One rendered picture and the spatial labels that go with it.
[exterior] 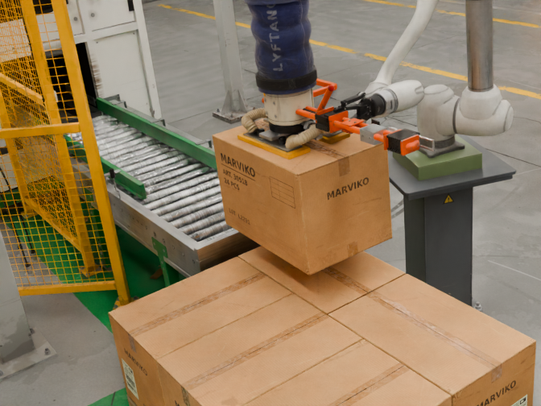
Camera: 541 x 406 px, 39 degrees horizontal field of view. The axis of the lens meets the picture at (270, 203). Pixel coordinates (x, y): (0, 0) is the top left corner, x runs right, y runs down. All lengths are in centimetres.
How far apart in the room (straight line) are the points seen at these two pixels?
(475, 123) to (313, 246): 92
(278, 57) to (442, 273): 138
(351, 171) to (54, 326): 195
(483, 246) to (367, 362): 187
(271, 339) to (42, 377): 139
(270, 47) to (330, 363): 110
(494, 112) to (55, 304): 245
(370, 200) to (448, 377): 73
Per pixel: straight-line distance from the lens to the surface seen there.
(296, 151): 272
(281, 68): 272
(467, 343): 263
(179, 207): 376
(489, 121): 321
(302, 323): 275
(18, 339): 383
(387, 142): 243
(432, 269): 354
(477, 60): 315
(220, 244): 323
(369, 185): 280
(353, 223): 280
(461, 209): 346
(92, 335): 390
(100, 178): 373
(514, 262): 415
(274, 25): 270
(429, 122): 329
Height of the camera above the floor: 211
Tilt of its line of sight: 26 degrees down
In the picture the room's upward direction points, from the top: 7 degrees counter-clockwise
